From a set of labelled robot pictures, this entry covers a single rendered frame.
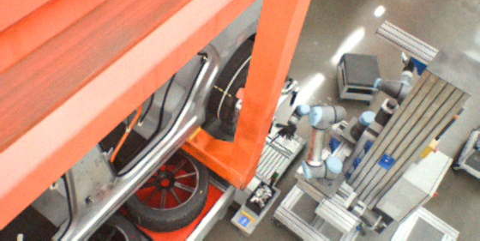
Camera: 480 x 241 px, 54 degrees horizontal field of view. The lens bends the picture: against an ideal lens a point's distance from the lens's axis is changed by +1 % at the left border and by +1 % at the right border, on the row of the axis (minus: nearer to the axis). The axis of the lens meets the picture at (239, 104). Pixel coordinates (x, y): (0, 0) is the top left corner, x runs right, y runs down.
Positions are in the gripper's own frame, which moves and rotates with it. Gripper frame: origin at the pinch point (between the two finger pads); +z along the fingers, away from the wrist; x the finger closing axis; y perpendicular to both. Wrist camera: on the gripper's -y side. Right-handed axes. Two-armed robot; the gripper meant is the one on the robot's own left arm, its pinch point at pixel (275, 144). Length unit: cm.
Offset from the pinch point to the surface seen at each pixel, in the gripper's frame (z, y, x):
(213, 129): 0, 6, 94
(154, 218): 88, -24, 42
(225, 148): 20.5, -18.3, 23.5
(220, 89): -12, -46, 30
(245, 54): -43, -48, 25
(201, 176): 44, -8, 46
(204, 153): 30, -21, 40
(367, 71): -135, 91, 53
